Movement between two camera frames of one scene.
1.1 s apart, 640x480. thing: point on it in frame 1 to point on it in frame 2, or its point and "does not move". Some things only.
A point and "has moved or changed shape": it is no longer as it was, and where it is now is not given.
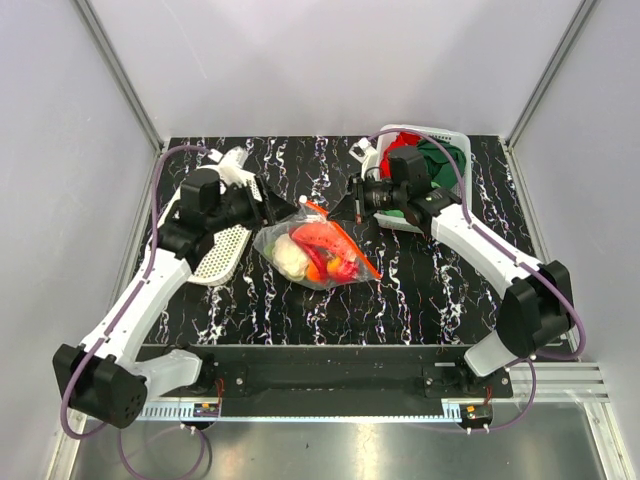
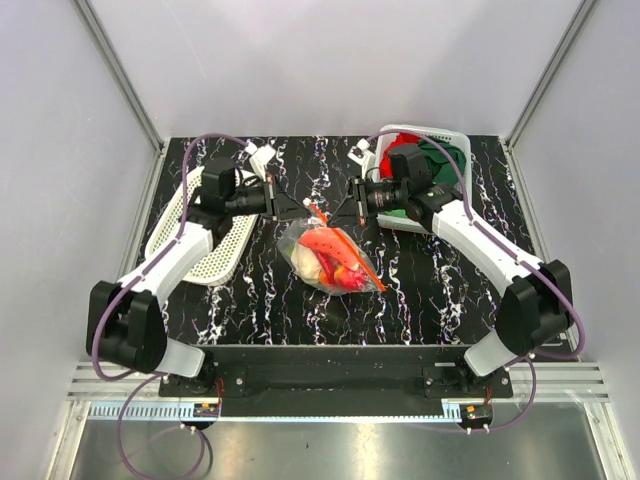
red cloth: [402, 140] does not move
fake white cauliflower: [290, 257] to [306, 263]
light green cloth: [393, 212] does not move
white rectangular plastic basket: [462, 179] does not move
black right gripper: [358, 185] does not move
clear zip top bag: [310, 250] has moved or changed shape
